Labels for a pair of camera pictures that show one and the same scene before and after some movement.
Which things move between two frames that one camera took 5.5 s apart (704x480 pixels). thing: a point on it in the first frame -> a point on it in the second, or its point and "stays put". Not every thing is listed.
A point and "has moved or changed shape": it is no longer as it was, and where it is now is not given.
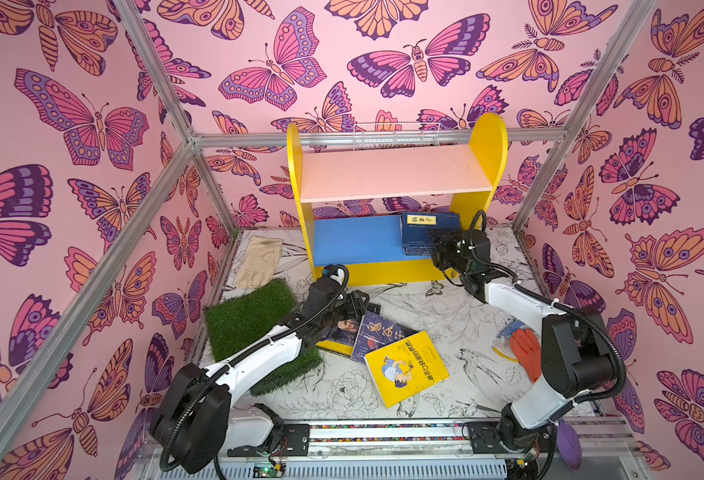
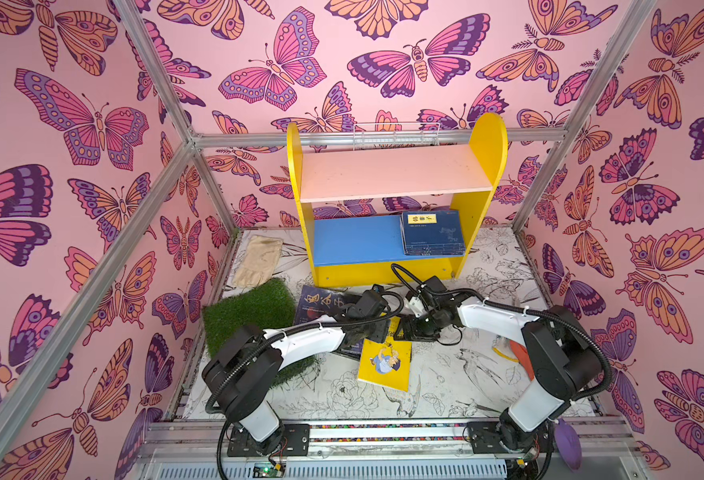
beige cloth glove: (259, 262) stays put
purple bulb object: (569, 445) stays put
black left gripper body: (344, 308) -> (378, 332)
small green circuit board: (266, 470) stays put
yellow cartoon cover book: (406, 368) has moved or changed shape
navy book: (417, 228) stays put
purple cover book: (376, 332) has moved or changed shape
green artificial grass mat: (250, 316) stays put
